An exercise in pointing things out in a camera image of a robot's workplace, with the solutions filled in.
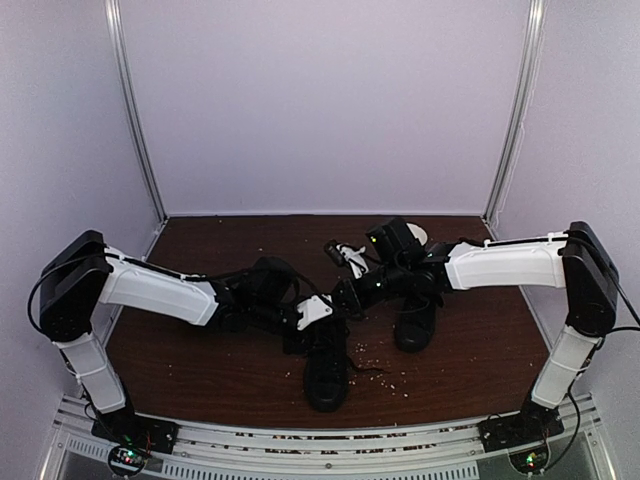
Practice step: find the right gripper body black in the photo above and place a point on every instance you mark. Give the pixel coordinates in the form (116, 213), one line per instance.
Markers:
(360, 302)

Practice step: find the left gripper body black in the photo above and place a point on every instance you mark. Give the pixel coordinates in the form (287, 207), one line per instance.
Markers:
(295, 346)

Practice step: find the black canvas shoe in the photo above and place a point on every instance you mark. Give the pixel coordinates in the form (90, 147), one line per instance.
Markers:
(415, 325)
(326, 373)

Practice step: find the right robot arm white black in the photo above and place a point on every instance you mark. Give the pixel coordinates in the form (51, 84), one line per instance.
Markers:
(420, 273)

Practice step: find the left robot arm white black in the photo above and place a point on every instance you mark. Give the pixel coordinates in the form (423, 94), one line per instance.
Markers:
(88, 272)

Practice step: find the black white round bowl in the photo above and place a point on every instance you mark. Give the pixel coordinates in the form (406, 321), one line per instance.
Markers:
(419, 233)

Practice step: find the left controller board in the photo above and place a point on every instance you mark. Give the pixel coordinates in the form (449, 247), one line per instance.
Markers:
(124, 461)

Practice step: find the controller board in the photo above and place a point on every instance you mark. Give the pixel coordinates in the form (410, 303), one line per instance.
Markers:
(530, 461)
(124, 461)

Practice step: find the right controller board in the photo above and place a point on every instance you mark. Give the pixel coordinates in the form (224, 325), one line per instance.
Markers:
(530, 461)

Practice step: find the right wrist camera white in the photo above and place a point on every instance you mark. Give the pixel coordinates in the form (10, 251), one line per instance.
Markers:
(344, 255)

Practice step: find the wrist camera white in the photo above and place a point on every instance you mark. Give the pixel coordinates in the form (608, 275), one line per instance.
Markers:
(344, 255)
(313, 309)

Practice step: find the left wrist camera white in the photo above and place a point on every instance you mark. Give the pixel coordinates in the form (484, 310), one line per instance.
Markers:
(313, 309)

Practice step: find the right aluminium frame post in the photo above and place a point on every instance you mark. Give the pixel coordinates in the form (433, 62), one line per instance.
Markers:
(514, 135)

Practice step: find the aluminium frame post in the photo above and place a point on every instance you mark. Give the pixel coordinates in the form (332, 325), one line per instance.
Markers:
(514, 135)
(133, 118)

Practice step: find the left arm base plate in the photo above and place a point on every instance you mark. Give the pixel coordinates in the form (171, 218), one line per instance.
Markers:
(140, 432)

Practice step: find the front aluminium rail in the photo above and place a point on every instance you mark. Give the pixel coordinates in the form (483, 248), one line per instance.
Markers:
(443, 450)

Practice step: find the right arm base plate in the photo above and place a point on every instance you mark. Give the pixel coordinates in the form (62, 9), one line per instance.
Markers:
(507, 432)

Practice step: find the left aluminium frame post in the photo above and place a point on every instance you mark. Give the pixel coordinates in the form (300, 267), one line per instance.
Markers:
(133, 118)

